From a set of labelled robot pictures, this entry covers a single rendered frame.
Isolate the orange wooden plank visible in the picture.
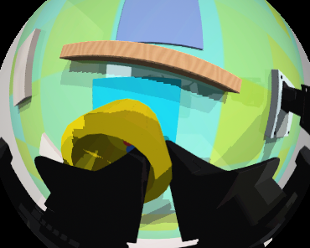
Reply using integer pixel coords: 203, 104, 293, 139
60, 40, 242, 94

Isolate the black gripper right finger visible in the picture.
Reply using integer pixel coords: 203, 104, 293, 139
165, 140, 280, 242

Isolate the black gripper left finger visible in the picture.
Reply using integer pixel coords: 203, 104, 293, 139
34, 148, 151, 243

